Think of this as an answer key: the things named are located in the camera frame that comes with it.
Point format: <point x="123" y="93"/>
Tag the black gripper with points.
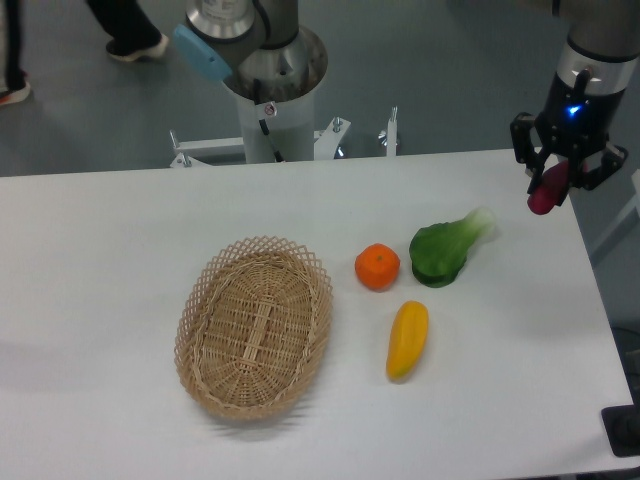
<point x="574" y="123"/>

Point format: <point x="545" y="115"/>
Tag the purple red sweet potato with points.
<point x="551" y="191"/>

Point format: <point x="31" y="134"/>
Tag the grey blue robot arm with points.
<point x="268" y="60"/>

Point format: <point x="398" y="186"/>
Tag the woven wicker oval basket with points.
<point x="254" y="328"/>

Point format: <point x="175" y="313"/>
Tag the green bok choy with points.
<point x="439" y="252"/>

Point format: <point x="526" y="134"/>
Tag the orange mandarin fruit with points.
<point x="377" y="267"/>

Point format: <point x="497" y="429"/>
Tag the yellow squash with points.
<point x="408" y="336"/>

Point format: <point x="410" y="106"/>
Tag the black device at table edge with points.
<point x="622" y="428"/>

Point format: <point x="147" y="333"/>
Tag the person leg red shoe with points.
<point x="16" y="87"/>

